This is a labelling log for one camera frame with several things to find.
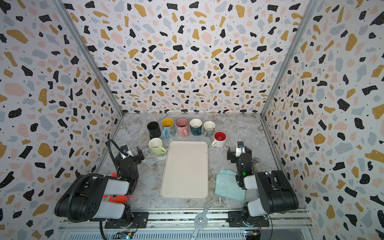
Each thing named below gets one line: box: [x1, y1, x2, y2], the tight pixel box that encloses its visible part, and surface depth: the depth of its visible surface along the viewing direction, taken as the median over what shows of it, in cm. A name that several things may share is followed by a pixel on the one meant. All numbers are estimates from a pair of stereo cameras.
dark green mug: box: [189, 118, 203, 136], surface depth 105 cm
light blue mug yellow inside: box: [161, 118, 176, 139], surface depth 103 cm
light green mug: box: [148, 137, 167, 156], surface depth 95 cm
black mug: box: [147, 121, 162, 140], surface depth 105 cm
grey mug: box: [203, 120, 216, 138], surface depth 105 cm
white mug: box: [211, 131, 228, 148], surface depth 102 cm
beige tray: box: [160, 140, 209, 200], surface depth 92 cm
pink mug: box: [176, 117, 190, 137], surface depth 105 cm
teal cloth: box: [215, 168, 246, 202], surface depth 86 cm
